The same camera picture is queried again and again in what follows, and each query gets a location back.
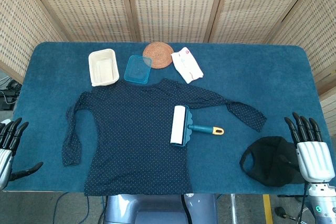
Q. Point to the round brown rattan coaster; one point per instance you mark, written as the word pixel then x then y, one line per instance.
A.
pixel 160 52

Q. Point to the blue plush table cover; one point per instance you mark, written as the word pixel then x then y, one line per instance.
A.
pixel 249 77

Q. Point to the woven bamboo screen panel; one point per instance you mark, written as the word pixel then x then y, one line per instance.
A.
pixel 86 6
pixel 315 37
pixel 176 6
pixel 21 24
pixel 262 6

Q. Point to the navy polka dot shirt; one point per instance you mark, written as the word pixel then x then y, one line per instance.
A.
pixel 131 129

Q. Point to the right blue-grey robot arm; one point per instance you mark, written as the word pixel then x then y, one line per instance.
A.
pixel 324 200

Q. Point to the blue-grey robot torso base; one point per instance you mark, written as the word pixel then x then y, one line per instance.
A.
pixel 157 208

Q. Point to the clear blue plastic lid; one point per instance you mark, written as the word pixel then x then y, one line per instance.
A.
pixel 136 70

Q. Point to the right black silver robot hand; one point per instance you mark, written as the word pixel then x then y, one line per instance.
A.
pixel 313 158

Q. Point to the metal table leg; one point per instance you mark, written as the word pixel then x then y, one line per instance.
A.
pixel 233 208

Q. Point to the white plastic packet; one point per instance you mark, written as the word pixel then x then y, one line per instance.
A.
pixel 187 66

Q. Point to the black cloth mask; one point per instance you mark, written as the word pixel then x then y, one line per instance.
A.
pixel 270 161

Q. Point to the teal white lint roller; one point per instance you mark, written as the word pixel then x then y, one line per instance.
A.
pixel 178 124

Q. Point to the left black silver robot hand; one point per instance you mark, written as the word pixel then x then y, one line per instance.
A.
pixel 6 161

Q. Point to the cream plastic food container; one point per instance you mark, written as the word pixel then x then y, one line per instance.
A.
pixel 103 78

